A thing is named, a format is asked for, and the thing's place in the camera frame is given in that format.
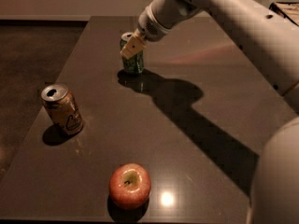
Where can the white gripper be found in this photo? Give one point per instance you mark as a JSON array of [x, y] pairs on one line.
[[150, 29]]

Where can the green soda can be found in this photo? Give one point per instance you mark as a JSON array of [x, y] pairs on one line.
[[135, 65]]

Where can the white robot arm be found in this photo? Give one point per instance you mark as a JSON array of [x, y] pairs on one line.
[[271, 44]]

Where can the gold brown soda can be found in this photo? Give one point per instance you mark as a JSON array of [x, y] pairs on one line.
[[62, 108]]

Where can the red apple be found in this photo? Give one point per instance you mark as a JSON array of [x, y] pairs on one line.
[[129, 186]]

